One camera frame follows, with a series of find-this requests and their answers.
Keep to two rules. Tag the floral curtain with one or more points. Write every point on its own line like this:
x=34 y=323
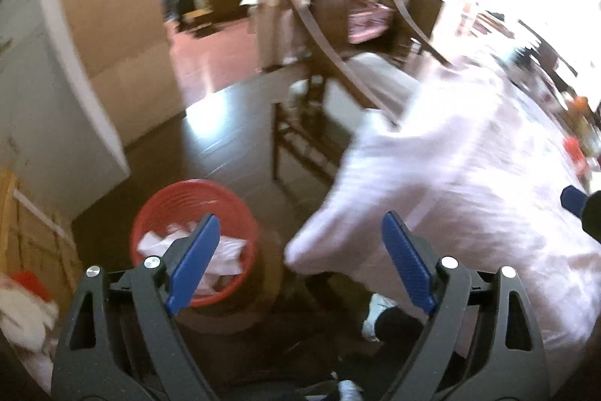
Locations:
x=274 y=6

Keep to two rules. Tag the cardboard box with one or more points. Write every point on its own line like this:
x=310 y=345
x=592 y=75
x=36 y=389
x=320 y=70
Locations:
x=33 y=236

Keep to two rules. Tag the grey metal cabinet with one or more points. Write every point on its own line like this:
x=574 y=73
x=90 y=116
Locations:
x=56 y=91

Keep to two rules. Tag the white shoe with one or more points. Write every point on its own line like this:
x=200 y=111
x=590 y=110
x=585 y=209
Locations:
x=375 y=311
x=350 y=389

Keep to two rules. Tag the dark round stool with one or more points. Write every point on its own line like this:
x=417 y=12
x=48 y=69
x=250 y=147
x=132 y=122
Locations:
x=267 y=283

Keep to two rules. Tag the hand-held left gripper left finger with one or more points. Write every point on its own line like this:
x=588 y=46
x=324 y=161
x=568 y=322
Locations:
x=195 y=260

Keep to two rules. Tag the floral white tablecloth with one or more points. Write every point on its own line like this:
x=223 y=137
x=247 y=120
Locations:
x=469 y=175

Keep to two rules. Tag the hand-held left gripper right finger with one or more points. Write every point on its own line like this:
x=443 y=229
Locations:
x=406 y=260

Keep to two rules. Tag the red and white cloth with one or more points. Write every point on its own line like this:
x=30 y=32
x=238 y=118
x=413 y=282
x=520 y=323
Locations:
x=23 y=307

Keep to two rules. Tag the red plastic basket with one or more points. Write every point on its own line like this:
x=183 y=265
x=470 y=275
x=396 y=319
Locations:
x=155 y=213

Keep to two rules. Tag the grey chair cushion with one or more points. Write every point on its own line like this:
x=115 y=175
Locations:
x=375 y=77

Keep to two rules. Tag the wooden chair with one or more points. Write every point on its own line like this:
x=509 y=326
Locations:
x=315 y=93

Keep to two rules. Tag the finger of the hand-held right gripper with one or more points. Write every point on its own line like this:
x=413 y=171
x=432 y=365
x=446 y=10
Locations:
x=573 y=199
x=592 y=218

